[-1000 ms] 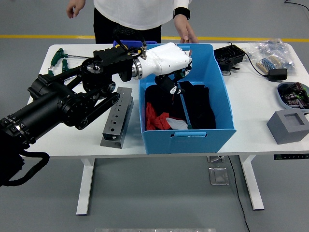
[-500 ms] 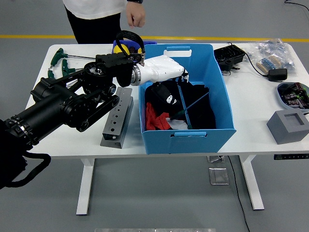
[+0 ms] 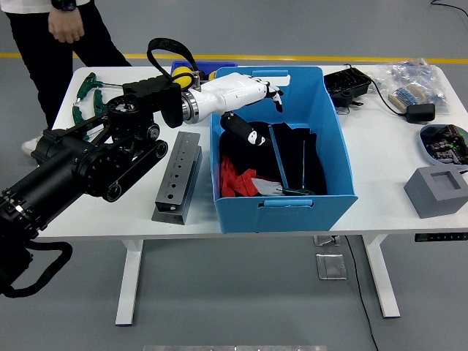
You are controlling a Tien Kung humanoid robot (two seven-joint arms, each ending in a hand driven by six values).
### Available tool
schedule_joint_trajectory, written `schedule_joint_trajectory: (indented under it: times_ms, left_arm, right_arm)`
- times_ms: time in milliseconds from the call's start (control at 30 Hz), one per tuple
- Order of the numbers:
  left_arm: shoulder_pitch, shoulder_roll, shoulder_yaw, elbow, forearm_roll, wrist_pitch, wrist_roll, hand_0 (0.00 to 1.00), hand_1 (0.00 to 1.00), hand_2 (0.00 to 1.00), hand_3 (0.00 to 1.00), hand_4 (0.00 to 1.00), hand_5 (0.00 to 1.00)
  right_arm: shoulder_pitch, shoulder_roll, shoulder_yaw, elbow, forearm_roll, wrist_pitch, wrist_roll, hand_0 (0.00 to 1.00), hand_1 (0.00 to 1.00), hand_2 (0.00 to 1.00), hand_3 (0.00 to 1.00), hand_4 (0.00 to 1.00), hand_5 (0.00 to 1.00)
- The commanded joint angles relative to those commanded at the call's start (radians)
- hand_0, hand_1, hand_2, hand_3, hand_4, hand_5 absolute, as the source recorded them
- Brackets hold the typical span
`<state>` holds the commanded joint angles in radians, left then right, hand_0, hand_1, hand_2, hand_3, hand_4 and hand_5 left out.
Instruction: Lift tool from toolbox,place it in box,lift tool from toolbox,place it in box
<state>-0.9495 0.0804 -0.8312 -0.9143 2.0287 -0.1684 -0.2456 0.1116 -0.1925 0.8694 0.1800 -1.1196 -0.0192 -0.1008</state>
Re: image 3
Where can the yellow floor tape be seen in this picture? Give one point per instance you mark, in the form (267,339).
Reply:
(329,57)

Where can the small dark blue bin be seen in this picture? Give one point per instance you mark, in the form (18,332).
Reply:
(219,65)

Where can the large metal floor plate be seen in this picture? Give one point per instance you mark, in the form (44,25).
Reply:
(331,267)

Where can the black cloth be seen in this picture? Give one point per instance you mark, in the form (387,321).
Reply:
(292,161)

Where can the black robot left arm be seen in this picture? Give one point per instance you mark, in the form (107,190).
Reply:
(55,175)

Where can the black wrist watch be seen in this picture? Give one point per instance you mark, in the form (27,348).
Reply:
(64,4)

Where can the large blue plastic box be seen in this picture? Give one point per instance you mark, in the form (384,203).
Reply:
(311,215)

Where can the grey block with square recess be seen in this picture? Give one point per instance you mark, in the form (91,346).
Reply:
(428,197)

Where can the clear plastic parts bags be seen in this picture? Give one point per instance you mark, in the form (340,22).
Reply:
(409,73)

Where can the grey metal tool holder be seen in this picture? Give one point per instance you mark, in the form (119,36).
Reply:
(190,175)

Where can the black power adapter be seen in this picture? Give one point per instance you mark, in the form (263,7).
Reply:
(420,113)

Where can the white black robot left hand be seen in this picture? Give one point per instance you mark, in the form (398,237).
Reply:
(234,93)

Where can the red cloth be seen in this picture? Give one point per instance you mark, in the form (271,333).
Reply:
(234,179)

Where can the black plastic tray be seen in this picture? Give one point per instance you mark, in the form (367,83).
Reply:
(347,82)

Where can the pile of dark capacitors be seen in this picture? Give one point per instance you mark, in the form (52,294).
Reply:
(446,146)

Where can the yellow tape measure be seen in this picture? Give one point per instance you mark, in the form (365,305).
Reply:
(212,76)

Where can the beige resistor strip bundle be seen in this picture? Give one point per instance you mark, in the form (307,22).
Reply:
(406,97)

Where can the grey white cloth piece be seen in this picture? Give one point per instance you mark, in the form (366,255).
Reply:
(267,184)

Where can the light blue dish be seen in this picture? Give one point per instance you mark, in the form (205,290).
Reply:
(428,158)

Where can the small metal floor plate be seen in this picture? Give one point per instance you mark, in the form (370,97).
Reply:
(327,241)

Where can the yellow lemon-shaped ball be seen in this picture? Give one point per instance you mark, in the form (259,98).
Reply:
(183,75)

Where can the black table control panel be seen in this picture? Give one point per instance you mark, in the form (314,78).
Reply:
(438,237)

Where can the white table leg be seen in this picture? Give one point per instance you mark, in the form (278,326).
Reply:
(129,285)
(380,278)

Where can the person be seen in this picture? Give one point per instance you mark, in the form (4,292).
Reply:
(36,55)

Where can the person's left hand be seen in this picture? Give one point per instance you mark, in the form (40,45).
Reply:
(66,25)

